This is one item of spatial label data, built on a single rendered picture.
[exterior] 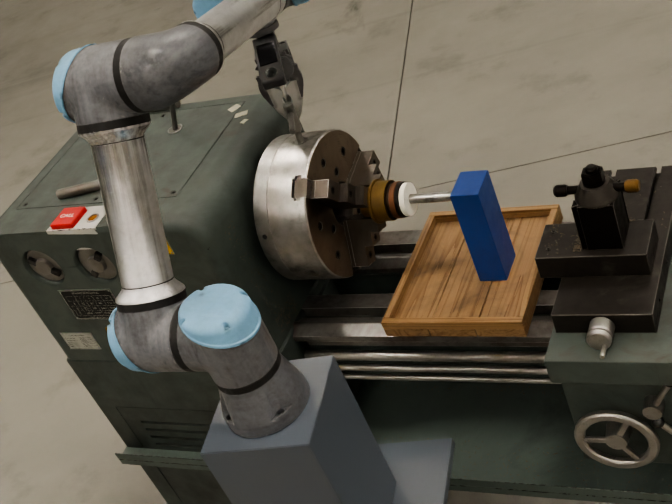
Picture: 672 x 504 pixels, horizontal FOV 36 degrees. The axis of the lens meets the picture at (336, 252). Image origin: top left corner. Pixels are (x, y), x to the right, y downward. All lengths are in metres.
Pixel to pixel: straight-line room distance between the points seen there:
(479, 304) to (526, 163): 2.01
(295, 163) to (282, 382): 0.56
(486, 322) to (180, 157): 0.74
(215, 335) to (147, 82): 0.39
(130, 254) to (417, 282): 0.75
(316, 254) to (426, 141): 2.38
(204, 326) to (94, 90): 0.40
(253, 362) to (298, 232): 0.49
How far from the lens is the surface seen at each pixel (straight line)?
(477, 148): 4.24
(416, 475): 2.01
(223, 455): 1.73
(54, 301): 2.41
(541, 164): 4.03
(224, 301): 1.62
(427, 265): 2.23
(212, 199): 2.07
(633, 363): 1.84
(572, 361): 1.86
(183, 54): 1.58
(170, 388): 2.45
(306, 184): 2.04
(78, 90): 1.64
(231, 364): 1.62
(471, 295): 2.12
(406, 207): 2.08
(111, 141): 1.64
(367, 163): 2.20
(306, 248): 2.06
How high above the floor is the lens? 2.22
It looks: 34 degrees down
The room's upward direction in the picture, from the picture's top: 25 degrees counter-clockwise
